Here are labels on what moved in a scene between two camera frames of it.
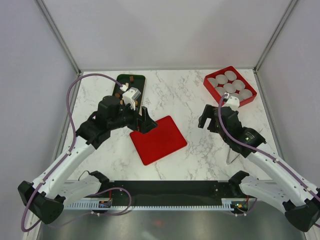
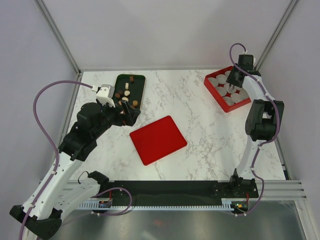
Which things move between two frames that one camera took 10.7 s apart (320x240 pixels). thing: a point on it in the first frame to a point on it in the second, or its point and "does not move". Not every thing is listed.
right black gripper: (207, 113) to (230, 78)
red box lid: (164, 139) does not move
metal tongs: (227, 162) to (232, 89)
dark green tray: (137, 81) does not move
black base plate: (170, 193) does not move
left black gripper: (147, 123) to (123, 119)
